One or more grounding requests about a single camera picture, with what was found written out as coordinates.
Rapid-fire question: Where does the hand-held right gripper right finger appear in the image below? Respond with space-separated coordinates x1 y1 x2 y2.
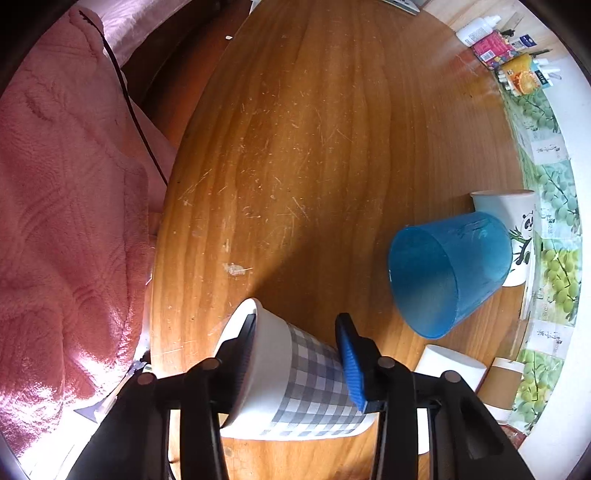
335 312 536 480

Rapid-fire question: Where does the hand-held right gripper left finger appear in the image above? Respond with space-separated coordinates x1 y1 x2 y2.
69 313 257 480

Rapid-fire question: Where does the grey checkered paper cup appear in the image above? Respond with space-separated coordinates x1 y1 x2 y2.
213 298 376 439

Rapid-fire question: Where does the plain white paper cup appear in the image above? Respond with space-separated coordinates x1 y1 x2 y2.
414 344 488 455

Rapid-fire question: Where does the blue plastic cup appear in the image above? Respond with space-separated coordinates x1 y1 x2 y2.
388 211 514 340

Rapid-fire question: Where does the paper cup with brown sleeve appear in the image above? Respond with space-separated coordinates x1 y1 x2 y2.
477 356 527 424

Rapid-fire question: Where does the white panda print paper cup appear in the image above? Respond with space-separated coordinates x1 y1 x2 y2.
470 189 539 288

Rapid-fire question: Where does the green grape print cloth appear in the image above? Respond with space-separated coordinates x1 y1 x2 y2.
501 85 581 432

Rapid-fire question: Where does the pink fleece blanket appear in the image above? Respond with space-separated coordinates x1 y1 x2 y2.
0 8 185 462

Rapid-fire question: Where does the orange fruit print packet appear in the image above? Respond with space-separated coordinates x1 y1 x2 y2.
496 53 553 96

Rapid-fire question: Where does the pink packet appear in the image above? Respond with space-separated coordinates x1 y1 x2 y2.
471 31 516 71

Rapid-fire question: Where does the white plastic bottle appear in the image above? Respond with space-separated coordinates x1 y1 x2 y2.
456 15 502 47

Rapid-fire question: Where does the blue and white packet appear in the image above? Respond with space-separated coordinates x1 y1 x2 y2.
510 32 539 52

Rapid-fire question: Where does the black cable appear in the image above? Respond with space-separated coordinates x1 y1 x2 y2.
78 9 170 188

